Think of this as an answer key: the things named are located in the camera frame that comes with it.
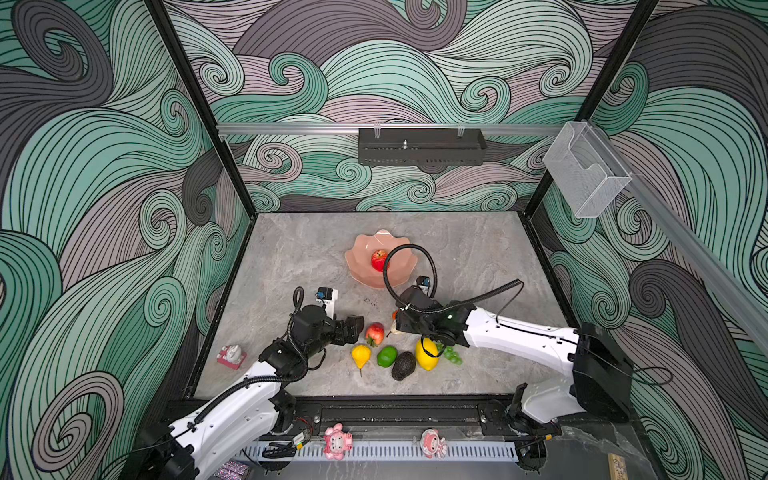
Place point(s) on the clear acrylic wall box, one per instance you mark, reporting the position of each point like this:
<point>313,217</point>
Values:
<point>587,169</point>

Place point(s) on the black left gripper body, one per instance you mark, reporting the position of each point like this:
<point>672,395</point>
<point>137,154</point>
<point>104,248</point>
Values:
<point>339,337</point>

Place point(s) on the white slotted cable duct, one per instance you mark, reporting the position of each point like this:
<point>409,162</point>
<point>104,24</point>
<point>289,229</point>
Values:
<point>396,451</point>

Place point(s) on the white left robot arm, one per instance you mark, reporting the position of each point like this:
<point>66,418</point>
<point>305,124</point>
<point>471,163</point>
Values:
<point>197,445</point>

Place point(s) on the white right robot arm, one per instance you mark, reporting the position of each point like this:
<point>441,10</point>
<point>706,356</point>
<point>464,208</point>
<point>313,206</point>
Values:
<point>594,375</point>

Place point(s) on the red fake apple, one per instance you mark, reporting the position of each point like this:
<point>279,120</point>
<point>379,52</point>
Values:
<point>378,259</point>

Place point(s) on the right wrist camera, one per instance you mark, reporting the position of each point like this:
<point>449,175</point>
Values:
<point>424,284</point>

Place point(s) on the black corner frame post left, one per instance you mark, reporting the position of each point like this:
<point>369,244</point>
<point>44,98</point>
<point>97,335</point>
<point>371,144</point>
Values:
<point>174,47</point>

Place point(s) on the black corner frame post right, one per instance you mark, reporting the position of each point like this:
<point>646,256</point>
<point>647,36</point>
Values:
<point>618,55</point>

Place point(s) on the black corner frame post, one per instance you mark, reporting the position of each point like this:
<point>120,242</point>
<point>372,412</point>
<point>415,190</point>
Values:
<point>174,47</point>
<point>618,55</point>

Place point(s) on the pink cat toy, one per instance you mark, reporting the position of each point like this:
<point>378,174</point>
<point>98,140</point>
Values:
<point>337,442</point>

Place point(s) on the pink haired doll toy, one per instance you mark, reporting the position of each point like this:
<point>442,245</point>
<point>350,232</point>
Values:
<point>432,445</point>

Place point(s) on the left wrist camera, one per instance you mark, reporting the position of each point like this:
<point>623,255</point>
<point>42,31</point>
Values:
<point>326,298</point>

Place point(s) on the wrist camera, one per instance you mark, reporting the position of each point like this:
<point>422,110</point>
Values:
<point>424,284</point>
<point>326,298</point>

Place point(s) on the green grape bunch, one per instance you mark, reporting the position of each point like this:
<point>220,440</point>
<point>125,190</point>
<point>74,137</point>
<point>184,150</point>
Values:
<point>449,354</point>

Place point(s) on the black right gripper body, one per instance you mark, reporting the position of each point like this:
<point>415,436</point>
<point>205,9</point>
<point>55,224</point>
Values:
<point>407,325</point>

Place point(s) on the aluminium rail back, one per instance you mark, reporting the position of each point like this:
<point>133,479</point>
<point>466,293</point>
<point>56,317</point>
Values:
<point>305,128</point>

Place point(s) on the yellow pear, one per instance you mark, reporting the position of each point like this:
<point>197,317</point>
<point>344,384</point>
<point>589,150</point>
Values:
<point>361,355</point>

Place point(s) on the black wall tray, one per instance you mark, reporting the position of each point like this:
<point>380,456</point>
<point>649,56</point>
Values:
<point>430,148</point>

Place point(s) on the aluminium rail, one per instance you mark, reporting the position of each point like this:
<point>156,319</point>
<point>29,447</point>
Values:
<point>305,128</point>
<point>658,187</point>

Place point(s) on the yellow lemon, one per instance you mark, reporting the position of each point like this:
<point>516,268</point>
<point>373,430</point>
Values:
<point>426,354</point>

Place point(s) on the cream fake garlic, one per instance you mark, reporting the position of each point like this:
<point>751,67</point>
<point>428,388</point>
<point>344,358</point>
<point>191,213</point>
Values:
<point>392,328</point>

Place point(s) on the pink scalloped fruit bowl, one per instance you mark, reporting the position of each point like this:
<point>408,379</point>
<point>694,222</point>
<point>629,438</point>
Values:
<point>370,253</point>

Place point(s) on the dark avocado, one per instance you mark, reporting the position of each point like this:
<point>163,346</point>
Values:
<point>403,366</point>

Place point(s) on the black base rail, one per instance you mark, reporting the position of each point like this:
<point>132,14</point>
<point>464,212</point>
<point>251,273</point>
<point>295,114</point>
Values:
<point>489,415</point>

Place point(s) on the white figurine on pink base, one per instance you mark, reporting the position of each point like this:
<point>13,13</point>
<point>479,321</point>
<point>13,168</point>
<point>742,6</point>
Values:
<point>231,356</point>

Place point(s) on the green lime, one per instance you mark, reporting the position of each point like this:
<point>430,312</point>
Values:
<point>387,356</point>

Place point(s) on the glitter purple cylinder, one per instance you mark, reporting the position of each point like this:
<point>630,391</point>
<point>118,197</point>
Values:
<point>232,470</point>

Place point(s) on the aluminium rail right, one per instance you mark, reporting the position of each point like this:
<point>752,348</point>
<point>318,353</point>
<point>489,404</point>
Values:
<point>658,187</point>

